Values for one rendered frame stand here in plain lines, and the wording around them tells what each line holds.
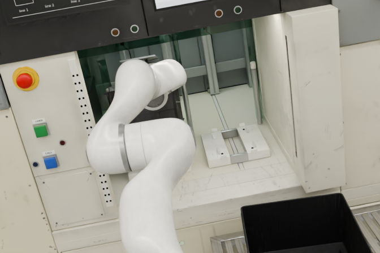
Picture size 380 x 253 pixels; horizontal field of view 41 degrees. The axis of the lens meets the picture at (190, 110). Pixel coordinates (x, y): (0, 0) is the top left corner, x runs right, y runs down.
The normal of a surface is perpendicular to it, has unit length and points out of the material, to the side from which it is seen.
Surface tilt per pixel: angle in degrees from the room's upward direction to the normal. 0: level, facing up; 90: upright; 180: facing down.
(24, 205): 90
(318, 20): 90
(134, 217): 31
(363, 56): 90
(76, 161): 90
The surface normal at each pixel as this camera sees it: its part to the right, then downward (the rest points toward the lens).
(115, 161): 0.02, 0.36
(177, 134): 0.14, -0.69
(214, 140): -0.16, -0.90
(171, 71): 0.59, -0.39
